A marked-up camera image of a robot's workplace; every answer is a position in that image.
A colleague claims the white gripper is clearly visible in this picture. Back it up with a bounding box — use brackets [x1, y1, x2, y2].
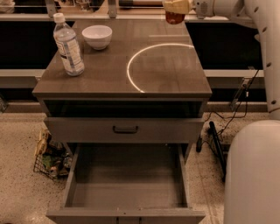
[163, 0, 214, 18]

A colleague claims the red coke can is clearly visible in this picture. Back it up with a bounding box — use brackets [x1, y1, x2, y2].
[165, 11, 185, 25]

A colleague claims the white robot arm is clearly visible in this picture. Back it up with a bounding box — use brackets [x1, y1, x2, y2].
[163, 0, 280, 224]

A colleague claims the white ceramic bowl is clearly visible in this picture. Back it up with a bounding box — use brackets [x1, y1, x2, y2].
[82, 25, 113, 50]

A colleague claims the clear plastic water bottle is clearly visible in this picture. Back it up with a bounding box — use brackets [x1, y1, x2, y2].
[53, 13, 85, 76]

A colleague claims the grey drawer cabinet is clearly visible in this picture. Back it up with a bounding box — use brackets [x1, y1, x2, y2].
[31, 18, 213, 224]

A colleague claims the black stand leg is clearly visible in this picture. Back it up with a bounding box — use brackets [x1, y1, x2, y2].
[209, 122, 227, 182]

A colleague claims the closed middle drawer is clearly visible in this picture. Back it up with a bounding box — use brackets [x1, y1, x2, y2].
[45, 117, 204, 144]

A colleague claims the open bottom drawer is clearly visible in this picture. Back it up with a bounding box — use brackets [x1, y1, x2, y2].
[46, 144, 205, 224]

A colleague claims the black power cable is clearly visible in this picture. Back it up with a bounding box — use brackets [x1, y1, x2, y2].
[200, 69, 261, 152]

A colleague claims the wire basket of snacks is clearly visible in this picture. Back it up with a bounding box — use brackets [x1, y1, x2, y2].
[33, 129, 73, 179]

